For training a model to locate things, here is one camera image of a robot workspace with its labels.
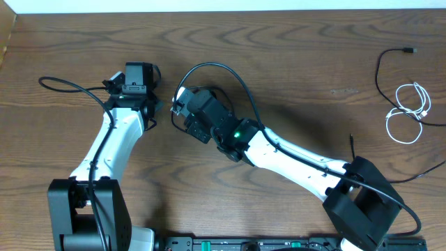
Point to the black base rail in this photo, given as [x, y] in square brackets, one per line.
[188, 243]

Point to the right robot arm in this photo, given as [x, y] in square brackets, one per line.
[360, 202]

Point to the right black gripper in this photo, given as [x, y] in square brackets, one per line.
[195, 131]

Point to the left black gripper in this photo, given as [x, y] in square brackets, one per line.
[153, 105]

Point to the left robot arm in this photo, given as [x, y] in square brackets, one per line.
[87, 209]

